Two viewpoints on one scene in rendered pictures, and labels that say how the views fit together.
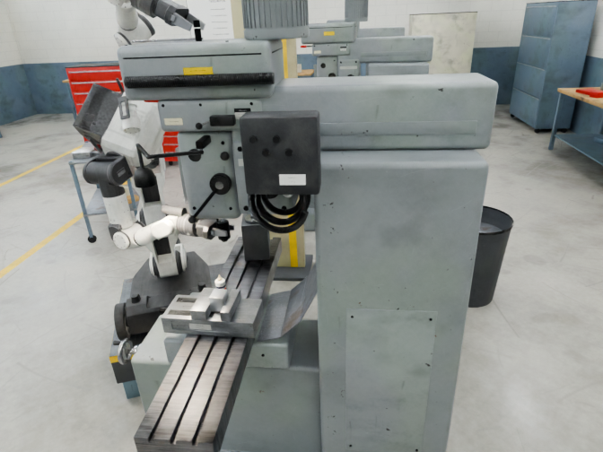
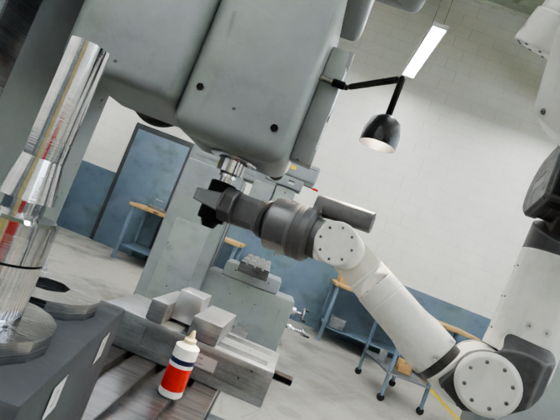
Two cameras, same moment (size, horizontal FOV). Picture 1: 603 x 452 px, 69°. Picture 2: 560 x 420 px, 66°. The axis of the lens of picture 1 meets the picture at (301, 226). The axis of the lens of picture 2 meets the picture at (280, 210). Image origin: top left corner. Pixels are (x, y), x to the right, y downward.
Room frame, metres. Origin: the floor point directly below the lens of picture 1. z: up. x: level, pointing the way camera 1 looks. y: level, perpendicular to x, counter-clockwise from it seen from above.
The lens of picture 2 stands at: (2.26, 0.35, 1.21)
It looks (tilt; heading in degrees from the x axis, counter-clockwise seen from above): 3 degrees up; 176
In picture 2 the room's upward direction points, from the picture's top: 21 degrees clockwise
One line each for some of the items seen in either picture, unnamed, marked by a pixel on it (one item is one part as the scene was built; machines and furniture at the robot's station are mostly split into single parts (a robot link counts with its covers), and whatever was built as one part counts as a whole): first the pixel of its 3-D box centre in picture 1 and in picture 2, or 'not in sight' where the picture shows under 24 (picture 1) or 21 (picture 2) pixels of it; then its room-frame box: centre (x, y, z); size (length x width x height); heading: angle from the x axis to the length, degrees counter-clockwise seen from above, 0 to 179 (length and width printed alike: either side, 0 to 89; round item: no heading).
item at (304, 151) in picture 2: (187, 175); (321, 108); (1.52, 0.41, 1.45); 0.04 x 0.04 x 0.21; 83
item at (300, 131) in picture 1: (282, 153); not in sight; (1.13, 0.04, 1.62); 0.20 x 0.09 x 0.21; 83
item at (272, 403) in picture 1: (239, 389); not in sight; (1.51, 0.32, 0.40); 0.81 x 0.32 x 0.60; 83
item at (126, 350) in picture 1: (133, 351); not in sight; (1.57, 0.79, 0.60); 0.16 x 0.12 x 0.12; 83
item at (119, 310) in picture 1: (123, 321); not in sight; (1.94, 0.99, 0.50); 0.20 x 0.05 x 0.20; 14
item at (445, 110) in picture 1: (357, 111); not in sight; (1.44, -0.20, 1.66); 0.80 x 0.23 x 0.20; 83
